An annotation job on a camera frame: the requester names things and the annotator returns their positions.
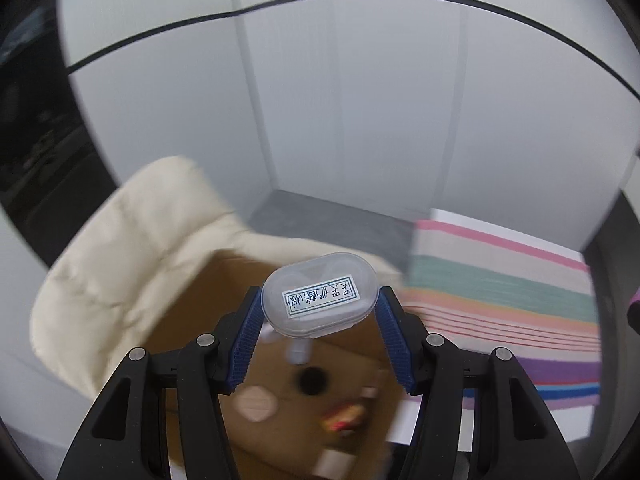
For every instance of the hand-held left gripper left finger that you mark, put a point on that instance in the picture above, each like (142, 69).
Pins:
(245, 345)

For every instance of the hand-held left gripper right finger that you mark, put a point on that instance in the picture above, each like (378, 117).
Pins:
(397, 345)

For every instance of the translucent rectangular bottle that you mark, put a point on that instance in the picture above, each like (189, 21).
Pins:
(297, 350)

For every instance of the black round puff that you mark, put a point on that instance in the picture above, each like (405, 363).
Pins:
(312, 381)

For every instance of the yellow lid jar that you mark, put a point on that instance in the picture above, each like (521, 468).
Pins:
(345, 416)

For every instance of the clear oval case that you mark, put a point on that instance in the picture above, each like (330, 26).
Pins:
(320, 295)

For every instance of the brown cardboard box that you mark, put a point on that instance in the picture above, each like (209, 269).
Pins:
(280, 440)

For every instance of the cream cube box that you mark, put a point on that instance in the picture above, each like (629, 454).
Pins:
(331, 465)

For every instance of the small foundation bottle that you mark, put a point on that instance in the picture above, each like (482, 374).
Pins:
(370, 392)

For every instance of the white table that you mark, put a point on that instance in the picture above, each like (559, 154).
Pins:
(470, 422)

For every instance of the striped cloth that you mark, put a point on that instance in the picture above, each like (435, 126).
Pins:
(500, 300)

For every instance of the cream padded chair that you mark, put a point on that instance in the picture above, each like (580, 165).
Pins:
(125, 260)

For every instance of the black glass cabinet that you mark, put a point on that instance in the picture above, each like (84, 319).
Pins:
(40, 125)

